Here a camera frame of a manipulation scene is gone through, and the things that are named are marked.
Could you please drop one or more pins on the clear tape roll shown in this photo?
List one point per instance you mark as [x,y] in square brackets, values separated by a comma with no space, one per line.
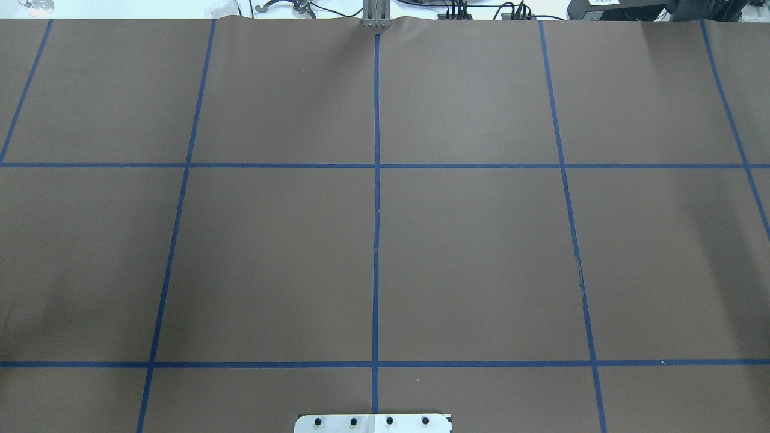
[38,8]

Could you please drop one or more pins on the white camera pole stand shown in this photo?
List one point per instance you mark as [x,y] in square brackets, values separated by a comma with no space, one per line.
[373,423]

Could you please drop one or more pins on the brown paper table cover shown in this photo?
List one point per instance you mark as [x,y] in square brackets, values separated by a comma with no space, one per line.
[223,225]

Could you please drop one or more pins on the aluminium frame post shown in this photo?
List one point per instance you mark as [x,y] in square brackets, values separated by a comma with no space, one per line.
[376,14]

